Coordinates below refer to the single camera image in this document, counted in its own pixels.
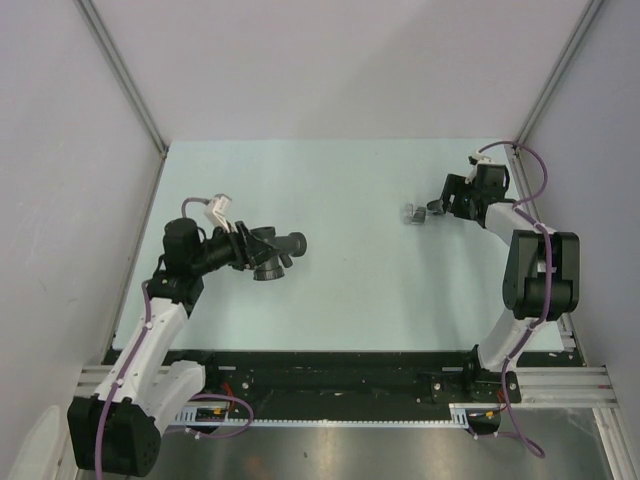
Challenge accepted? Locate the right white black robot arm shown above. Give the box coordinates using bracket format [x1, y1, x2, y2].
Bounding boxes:
[426, 163, 580, 401]

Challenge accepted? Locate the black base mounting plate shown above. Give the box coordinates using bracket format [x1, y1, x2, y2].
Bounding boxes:
[162, 350, 521, 421]

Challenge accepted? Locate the aluminium frame post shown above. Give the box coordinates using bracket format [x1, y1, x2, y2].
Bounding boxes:
[515, 0, 608, 143]
[74, 0, 168, 158]

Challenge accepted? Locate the white slotted cable duct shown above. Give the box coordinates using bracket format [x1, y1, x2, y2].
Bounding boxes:
[168, 406, 469, 430]

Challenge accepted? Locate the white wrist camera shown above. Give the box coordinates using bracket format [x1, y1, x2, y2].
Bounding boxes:
[204, 194, 235, 233]
[465, 151, 493, 184]

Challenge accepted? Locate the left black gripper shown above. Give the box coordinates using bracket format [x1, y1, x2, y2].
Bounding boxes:
[191, 221, 280, 275]

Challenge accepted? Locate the dark grey pipe fitting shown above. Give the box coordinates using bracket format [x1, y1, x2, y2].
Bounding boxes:
[251, 226, 307, 281]

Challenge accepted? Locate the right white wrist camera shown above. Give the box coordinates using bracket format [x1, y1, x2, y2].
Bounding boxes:
[465, 151, 493, 184]

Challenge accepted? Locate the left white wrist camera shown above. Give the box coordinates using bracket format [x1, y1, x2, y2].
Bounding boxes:
[204, 194, 235, 233]

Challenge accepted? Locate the right aluminium frame post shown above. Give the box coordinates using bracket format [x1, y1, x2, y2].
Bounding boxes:
[515, 0, 608, 143]

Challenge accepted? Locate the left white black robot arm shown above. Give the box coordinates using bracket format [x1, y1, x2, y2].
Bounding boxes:
[67, 218, 307, 479]

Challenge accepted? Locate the left aluminium frame post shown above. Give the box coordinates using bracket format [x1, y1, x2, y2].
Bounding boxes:
[74, 0, 168, 158]

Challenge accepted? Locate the clear plastic threaded connector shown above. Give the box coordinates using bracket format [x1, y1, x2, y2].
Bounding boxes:
[402, 203, 427, 225]

